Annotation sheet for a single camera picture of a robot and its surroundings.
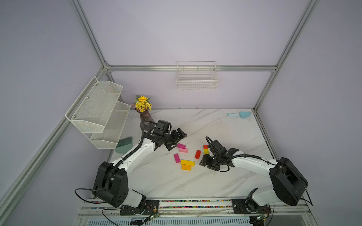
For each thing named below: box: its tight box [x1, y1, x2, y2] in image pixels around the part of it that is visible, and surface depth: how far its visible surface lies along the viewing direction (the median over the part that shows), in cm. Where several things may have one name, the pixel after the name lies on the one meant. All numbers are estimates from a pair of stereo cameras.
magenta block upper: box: [176, 143, 187, 149], surface depth 100 cm
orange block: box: [181, 163, 192, 171], surface depth 90 cm
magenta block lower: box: [173, 153, 181, 164], surface depth 93 cm
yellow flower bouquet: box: [131, 94, 153, 113], surface depth 92 cm
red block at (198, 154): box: [194, 149, 202, 160], surface depth 95 cm
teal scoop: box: [226, 111, 252, 119], surface depth 121 cm
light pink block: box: [179, 148, 189, 154], surface depth 98 cm
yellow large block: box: [180, 159, 195, 167], surface depth 92 cm
